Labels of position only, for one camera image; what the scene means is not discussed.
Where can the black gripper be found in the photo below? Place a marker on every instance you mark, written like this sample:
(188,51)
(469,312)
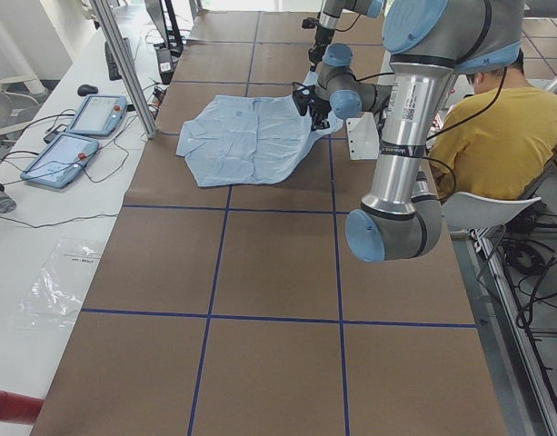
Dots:
(315,53)
(319,109)

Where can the light blue button-up shirt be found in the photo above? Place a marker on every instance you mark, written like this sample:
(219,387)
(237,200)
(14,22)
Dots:
(248,140)

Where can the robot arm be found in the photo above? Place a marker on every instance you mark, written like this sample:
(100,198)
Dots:
(325,23)
(430,43)

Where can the black power adapter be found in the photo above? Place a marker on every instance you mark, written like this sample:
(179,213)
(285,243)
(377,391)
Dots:
(165,64)

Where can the white chair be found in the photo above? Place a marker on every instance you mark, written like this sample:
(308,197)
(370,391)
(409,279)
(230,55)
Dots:
(466,211)

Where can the person in yellow shirt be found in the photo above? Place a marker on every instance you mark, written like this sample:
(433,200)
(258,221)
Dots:
(505,135)

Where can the black keyboard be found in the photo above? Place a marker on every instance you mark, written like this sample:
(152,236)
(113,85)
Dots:
(112,67)

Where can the upper blue teach pendant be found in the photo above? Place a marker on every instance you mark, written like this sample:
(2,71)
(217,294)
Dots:
(98,115)

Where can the blue teach pendant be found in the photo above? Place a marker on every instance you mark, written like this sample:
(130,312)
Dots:
(98,115)
(61,161)

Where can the black computer mouse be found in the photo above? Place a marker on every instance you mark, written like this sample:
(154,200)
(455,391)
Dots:
(87,89)

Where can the lower blue teach pendant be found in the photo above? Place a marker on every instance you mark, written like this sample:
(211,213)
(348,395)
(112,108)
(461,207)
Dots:
(61,161)

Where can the clear plastic bag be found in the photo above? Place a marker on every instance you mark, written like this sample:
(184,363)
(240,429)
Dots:
(56,297)

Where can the red cylinder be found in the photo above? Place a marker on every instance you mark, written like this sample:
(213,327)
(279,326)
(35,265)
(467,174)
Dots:
(19,409)

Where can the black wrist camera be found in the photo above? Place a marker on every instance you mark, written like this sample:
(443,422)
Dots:
(302,97)
(309,23)

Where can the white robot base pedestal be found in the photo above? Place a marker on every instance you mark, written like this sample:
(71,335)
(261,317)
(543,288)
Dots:
(362,137)

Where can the aluminium frame post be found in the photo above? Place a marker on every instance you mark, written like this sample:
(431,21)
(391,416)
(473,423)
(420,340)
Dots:
(113,37)

